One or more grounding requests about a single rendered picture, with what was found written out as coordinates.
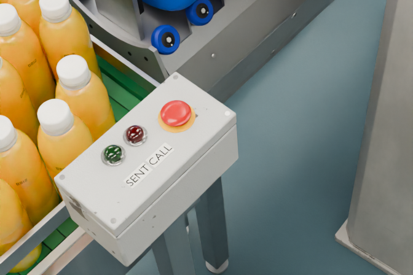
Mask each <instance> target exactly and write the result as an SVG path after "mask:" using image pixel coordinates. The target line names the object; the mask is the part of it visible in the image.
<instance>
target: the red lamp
mask: <svg viewBox="0 0 413 275"><path fill-rule="evenodd" d="M125 137H126V139H127V141H129V142H132V143H137V142H139V141H141V140H142V139H143V138H144V130H143V129H142V127H140V126H139V125H132V126H129V127H128V128H127V130H126V132H125Z"/></svg>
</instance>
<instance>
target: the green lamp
mask: <svg viewBox="0 0 413 275"><path fill-rule="evenodd" d="M122 155H123V152H122V149H121V148H120V147H119V146H118V145H115V144H111V145H109V146H107V147H106V148H105V149H104V151H103V156H104V159H105V160H106V161H107V162H109V163H115V162H118V161H119V160H120V159H121V158H122Z"/></svg>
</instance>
